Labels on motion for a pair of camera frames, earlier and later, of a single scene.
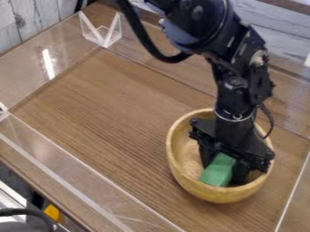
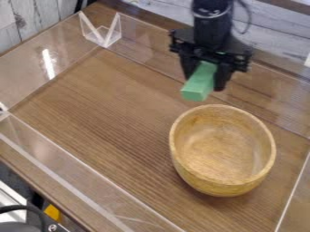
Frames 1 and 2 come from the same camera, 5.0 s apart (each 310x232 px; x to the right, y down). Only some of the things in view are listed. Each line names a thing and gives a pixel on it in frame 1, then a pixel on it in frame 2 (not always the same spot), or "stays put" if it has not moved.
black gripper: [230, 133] to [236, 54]
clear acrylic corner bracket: [102, 35] stays put
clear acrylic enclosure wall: [94, 201] stays put
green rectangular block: [218, 172] to [199, 82]
